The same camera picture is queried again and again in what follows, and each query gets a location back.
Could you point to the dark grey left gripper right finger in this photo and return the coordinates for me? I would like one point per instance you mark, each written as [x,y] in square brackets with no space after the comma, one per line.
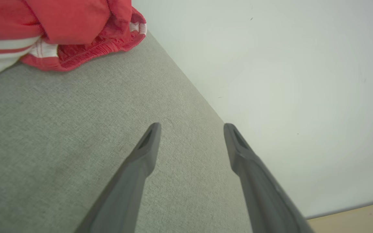
[264,194]

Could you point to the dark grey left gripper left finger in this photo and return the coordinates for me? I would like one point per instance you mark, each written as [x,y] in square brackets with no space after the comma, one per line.
[131,181]

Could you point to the red shorts with white band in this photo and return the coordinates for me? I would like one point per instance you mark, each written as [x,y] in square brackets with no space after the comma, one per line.
[76,22]

